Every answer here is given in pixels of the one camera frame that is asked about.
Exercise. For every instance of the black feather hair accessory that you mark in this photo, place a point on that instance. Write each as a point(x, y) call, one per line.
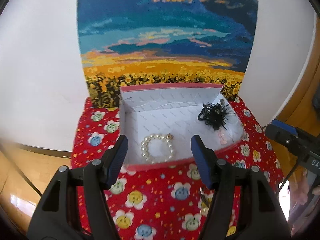
point(215, 115)

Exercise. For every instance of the red smiley flower cloth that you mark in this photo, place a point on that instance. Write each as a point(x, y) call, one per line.
point(166, 203)

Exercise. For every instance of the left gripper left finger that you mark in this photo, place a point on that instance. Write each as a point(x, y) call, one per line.
point(74, 205)

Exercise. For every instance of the pink hair clip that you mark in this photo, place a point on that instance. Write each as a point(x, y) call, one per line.
point(223, 136)

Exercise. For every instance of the sunflower field painting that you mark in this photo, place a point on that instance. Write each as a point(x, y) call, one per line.
point(140, 42)

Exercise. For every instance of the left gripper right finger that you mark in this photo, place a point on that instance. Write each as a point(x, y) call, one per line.
point(244, 206)

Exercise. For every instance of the right hand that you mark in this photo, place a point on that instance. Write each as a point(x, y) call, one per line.
point(300, 195)

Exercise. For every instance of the pink cardboard box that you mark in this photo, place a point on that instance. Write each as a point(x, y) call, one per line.
point(160, 119)

